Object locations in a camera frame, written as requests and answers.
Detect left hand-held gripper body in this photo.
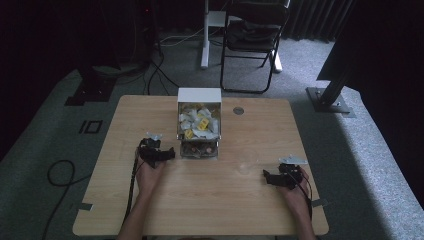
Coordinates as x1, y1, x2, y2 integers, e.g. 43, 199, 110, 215
138, 131, 167, 169

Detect metal stand with base plate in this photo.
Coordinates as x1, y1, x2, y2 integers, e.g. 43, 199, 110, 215
305, 0, 357, 119

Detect white two-tier storage box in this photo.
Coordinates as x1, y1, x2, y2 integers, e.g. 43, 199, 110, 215
176, 87, 223, 161

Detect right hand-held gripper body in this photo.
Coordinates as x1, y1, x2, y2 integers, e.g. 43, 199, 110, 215
273, 154, 309, 191

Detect braided black gripper cable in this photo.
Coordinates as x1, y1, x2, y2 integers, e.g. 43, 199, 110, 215
121, 146, 145, 228

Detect pile of brown capsules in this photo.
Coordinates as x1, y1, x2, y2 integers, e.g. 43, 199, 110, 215
181, 141, 218, 158

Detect dark curtain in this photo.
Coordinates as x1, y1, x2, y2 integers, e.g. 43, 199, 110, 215
283, 0, 355, 44

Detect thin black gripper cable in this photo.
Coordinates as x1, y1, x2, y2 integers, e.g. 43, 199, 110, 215
289, 168, 314, 221

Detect person's right hand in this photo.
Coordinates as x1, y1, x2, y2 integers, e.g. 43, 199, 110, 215
282, 165, 312, 212

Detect black stand base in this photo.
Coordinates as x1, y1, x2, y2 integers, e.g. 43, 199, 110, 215
64, 65, 118, 107

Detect black floor cable loop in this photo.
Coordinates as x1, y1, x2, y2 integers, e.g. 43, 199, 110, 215
40, 159, 93, 240

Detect white desk leg stand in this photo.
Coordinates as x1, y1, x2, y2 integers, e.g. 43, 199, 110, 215
200, 0, 231, 70

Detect pile of white yellow sachets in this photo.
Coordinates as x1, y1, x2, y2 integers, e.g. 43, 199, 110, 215
178, 103, 221, 140

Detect black folding chair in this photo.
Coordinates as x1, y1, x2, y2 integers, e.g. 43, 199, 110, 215
219, 0, 291, 95

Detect white floor cable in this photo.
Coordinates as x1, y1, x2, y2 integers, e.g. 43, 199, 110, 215
159, 26, 206, 48

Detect person's left hand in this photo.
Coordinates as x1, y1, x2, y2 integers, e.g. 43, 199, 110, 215
135, 159, 168, 198

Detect black floor cables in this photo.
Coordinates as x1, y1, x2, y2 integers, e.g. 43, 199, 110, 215
114, 33, 181, 96

